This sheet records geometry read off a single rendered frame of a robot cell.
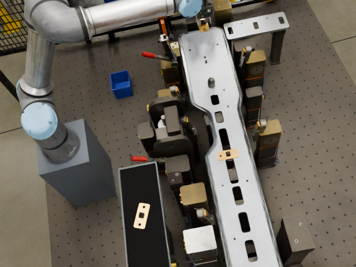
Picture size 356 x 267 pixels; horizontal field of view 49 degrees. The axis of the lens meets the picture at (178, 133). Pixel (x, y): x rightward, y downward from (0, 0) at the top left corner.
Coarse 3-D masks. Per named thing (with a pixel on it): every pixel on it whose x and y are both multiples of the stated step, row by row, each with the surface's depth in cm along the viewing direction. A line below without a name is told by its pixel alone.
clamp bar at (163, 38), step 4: (164, 36) 160; (172, 36) 159; (160, 40) 160; (164, 40) 158; (168, 40) 160; (172, 40) 159; (164, 44) 160; (168, 44) 161; (168, 48) 163; (168, 52) 165; (172, 52) 166; (168, 56) 167; (172, 56) 167; (172, 60) 170
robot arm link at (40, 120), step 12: (24, 108) 140; (36, 108) 136; (48, 108) 136; (24, 120) 135; (36, 120) 134; (48, 120) 134; (60, 120) 143; (36, 132) 134; (48, 132) 135; (60, 132) 141; (48, 144) 141
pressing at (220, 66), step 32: (192, 32) 187; (224, 32) 185; (192, 64) 178; (224, 64) 176; (192, 96) 169; (224, 96) 168; (224, 128) 161; (224, 160) 154; (224, 192) 148; (256, 192) 146; (224, 224) 142; (256, 224) 141
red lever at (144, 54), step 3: (144, 51) 166; (141, 54) 166; (144, 54) 165; (147, 54) 166; (150, 54) 166; (153, 54) 167; (147, 57) 167; (150, 57) 167; (153, 57) 167; (156, 57) 168; (159, 57) 168; (162, 57) 169; (165, 57) 170; (168, 57) 171; (165, 60) 171; (168, 60) 171
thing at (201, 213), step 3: (198, 210) 135; (201, 210) 135; (204, 210) 136; (198, 213) 135; (201, 213) 134; (204, 213) 135; (207, 213) 137; (198, 216) 135; (201, 216) 134; (204, 216) 135; (207, 216) 136; (210, 216) 145; (201, 219) 136; (204, 219) 137; (207, 219) 138; (210, 219) 143; (204, 222) 140; (207, 222) 141; (210, 222) 141; (207, 225) 144
